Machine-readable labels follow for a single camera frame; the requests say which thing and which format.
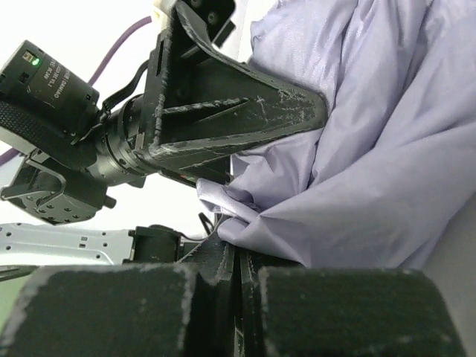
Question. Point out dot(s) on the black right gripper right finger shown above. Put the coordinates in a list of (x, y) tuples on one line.
[(293, 311)]

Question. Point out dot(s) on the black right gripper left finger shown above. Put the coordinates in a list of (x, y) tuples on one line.
[(180, 309)]

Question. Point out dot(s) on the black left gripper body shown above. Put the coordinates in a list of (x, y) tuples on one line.
[(190, 90)]

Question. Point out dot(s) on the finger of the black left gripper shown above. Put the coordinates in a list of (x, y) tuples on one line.
[(270, 108)]

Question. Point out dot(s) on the lavender folding umbrella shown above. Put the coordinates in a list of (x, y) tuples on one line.
[(377, 186)]

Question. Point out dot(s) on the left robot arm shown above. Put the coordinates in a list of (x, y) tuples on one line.
[(75, 145)]

